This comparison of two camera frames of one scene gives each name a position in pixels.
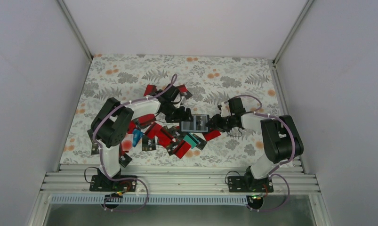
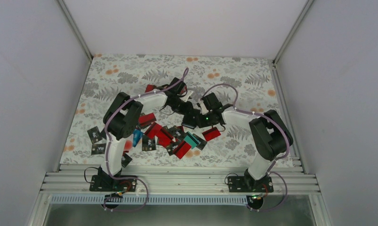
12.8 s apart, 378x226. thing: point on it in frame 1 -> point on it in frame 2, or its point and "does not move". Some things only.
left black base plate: [105, 183] does not move
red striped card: [211, 134] does not move
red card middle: [182, 149] does not move
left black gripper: [180, 117] -> [186, 109]
